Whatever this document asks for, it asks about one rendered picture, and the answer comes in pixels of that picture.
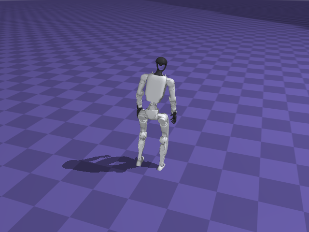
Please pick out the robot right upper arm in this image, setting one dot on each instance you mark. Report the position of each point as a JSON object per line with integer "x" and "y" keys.
{"x": 171, "y": 84}

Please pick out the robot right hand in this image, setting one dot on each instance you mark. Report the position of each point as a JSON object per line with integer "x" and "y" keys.
{"x": 174, "y": 117}

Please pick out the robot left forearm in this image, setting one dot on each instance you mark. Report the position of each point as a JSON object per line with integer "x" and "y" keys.
{"x": 139, "y": 101}

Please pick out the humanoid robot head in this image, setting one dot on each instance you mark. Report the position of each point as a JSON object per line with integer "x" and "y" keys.
{"x": 161, "y": 61}

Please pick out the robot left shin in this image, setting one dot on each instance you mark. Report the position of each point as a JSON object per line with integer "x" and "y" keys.
{"x": 141, "y": 145}

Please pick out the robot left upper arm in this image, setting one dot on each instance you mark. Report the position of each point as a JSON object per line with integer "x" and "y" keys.
{"x": 142, "y": 83}

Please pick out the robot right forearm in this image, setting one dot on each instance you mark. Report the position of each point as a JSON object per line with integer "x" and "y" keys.
{"x": 173, "y": 106}

